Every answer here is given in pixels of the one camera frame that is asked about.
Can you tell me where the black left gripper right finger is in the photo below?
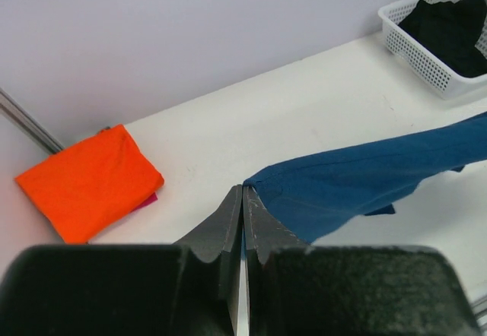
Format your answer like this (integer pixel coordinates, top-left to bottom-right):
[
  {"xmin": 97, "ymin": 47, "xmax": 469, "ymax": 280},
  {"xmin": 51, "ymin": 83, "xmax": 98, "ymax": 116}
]
[{"xmin": 242, "ymin": 187, "xmax": 482, "ymax": 335}]

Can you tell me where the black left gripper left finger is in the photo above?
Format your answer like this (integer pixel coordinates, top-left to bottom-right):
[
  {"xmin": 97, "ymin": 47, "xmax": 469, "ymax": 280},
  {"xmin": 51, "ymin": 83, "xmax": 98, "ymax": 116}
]
[{"xmin": 1, "ymin": 185, "xmax": 243, "ymax": 335}]

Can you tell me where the blue t shirt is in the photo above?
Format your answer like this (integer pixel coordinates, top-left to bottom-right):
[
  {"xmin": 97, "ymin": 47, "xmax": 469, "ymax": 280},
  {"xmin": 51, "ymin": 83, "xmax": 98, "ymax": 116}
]
[{"xmin": 243, "ymin": 113, "xmax": 486, "ymax": 243}]

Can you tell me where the folded orange t shirt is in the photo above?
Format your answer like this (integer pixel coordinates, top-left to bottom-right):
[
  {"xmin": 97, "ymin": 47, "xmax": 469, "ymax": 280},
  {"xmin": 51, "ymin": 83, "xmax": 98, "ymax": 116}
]
[{"xmin": 15, "ymin": 125, "xmax": 164, "ymax": 244}]

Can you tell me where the white plastic basket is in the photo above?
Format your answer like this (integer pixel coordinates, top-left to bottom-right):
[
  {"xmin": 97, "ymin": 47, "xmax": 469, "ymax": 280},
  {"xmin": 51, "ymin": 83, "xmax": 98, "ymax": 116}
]
[{"xmin": 377, "ymin": 0, "xmax": 486, "ymax": 100}]

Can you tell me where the black t shirt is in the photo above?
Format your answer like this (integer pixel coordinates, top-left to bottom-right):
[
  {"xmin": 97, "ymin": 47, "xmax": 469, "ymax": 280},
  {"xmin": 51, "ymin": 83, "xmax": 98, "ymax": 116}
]
[{"xmin": 399, "ymin": 0, "xmax": 486, "ymax": 78}]

